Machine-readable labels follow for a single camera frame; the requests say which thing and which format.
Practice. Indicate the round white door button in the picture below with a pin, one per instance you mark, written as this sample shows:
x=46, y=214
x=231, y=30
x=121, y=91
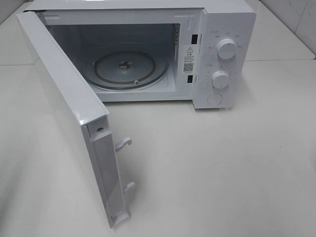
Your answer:
x=215, y=99

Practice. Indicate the glass microwave turntable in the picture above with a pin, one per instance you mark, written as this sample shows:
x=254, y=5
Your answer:
x=124, y=66

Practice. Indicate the white microwave knob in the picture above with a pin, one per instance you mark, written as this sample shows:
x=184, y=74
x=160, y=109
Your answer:
x=226, y=48
x=220, y=79

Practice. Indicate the white microwave oven body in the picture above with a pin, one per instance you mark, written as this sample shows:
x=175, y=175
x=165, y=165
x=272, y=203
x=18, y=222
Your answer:
x=187, y=30

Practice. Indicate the white microwave door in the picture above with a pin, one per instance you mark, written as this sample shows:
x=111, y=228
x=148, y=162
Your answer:
x=81, y=117

